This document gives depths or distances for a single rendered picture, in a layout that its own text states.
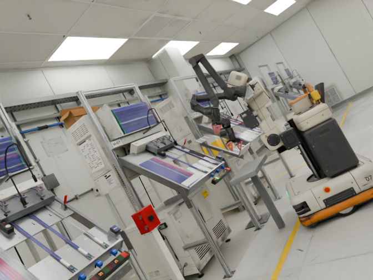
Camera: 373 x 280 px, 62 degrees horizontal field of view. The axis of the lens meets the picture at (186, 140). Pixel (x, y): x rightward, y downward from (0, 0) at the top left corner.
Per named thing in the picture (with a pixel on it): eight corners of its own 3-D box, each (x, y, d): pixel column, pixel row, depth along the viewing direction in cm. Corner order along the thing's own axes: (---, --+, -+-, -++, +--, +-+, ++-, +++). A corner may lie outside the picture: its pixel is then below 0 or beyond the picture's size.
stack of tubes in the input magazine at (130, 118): (157, 123, 321) (145, 100, 322) (125, 134, 279) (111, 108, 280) (150, 128, 328) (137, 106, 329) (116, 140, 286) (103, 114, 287)
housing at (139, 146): (165, 146, 326) (167, 133, 320) (135, 160, 285) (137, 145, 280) (159, 143, 329) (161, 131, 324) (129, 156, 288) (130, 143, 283)
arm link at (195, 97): (188, 93, 287) (190, 99, 295) (190, 104, 280) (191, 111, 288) (237, 86, 284) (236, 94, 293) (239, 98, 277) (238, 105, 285)
